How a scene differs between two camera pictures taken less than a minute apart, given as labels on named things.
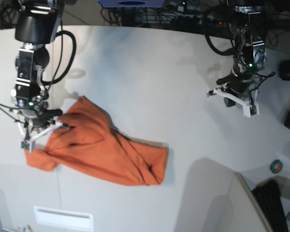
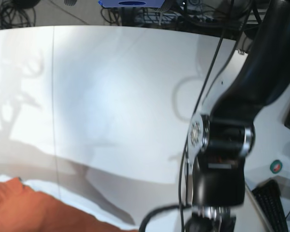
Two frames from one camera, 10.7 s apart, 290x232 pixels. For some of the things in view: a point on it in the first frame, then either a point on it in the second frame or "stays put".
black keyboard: (268, 195) stays put
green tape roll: (276, 166) stays put
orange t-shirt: (90, 146) → (15, 208)
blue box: (131, 3) stays put
